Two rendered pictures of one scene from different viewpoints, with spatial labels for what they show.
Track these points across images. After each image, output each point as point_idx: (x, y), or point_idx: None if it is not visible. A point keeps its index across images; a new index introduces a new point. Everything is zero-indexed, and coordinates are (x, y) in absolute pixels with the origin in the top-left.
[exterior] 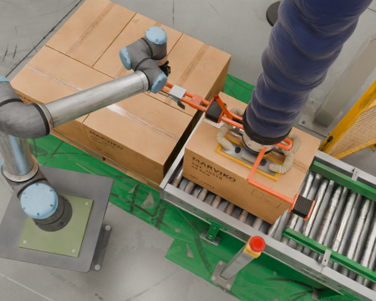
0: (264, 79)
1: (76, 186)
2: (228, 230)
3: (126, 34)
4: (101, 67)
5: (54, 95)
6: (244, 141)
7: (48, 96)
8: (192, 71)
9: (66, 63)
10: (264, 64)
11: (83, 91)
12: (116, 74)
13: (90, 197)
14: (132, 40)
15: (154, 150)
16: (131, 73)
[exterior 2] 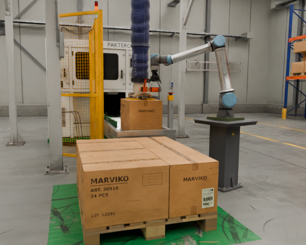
0: (146, 52)
1: (210, 120)
2: None
3: (108, 154)
4: (147, 151)
5: (191, 152)
6: (145, 92)
7: (195, 153)
8: (105, 141)
9: (165, 157)
10: (147, 44)
11: (194, 48)
12: (143, 148)
13: (207, 119)
14: (109, 152)
15: (162, 137)
16: (174, 55)
